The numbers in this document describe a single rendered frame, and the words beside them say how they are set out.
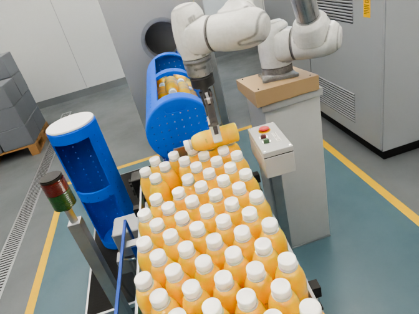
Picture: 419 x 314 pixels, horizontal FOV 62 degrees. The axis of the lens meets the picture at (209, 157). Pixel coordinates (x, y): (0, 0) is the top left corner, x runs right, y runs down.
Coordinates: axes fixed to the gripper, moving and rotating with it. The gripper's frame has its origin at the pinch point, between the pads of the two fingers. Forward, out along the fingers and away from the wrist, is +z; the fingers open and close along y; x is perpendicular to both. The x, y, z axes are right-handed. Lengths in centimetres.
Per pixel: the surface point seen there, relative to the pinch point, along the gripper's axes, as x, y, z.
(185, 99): -6.9, -20.0, -6.6
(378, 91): 127, -111, 58
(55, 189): -47, 26, -8
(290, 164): 20.6, 15.4, 11.9
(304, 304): 4, 69, 6
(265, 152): 13.1, 15.3, 5.2
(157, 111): -18.8, -19.9, -4.8
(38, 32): -210, -521, -8
